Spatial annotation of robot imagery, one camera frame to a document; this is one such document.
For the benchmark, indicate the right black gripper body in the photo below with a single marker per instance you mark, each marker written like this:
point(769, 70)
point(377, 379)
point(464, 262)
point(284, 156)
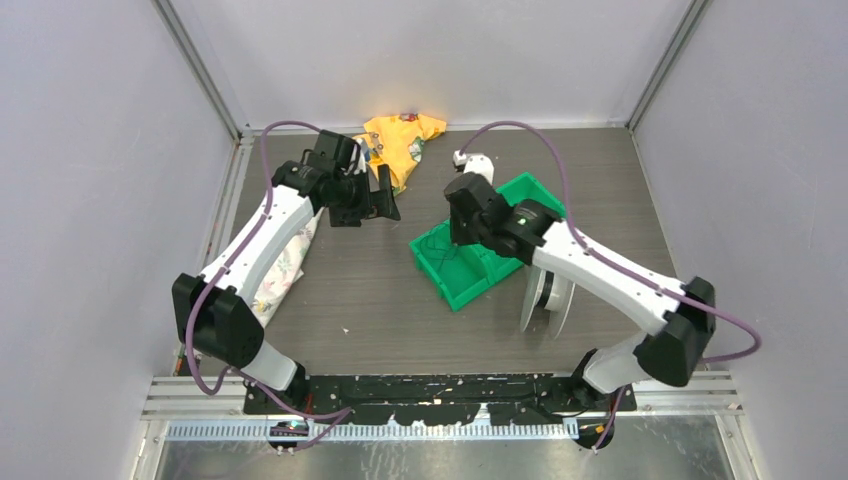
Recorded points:
point(466, 232)

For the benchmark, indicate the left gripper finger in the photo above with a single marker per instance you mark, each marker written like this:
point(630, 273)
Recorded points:
point(384, 178)
point(383, 205)

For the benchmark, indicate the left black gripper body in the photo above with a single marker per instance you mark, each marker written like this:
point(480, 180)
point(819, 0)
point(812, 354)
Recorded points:
point(354, 198)

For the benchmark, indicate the clear plastic cable spool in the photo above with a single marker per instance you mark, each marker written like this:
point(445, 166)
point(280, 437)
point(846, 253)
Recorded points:
point(550, 292)

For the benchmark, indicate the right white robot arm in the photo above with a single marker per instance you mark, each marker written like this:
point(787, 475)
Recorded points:
point(676, 318)

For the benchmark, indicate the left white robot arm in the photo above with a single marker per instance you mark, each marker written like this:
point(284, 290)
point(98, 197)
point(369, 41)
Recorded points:
point(213, 308)

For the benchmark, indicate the yellow printed cloth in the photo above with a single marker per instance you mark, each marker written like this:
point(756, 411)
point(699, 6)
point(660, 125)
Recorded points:
point(398, 141)

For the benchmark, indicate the green three-compartment bin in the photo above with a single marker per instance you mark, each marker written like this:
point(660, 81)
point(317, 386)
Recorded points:
point(460, 274)

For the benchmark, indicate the white floral cloth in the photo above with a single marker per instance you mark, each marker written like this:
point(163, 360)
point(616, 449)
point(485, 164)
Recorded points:
point(284, 272)

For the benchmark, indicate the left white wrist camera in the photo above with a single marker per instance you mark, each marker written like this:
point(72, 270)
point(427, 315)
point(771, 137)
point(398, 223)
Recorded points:
point(360, 158)

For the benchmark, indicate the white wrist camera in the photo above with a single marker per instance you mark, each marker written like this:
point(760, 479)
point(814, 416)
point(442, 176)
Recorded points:
point(360, 158)
point(477, 163)

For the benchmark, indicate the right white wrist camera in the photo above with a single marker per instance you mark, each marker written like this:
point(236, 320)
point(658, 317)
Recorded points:
point(477, 163)

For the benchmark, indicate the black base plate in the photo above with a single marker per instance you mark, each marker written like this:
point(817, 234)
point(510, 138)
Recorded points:
point(439, 400)

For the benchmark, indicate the slotted metal rail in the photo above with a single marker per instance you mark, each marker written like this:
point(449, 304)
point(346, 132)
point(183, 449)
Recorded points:
point(300, 431)

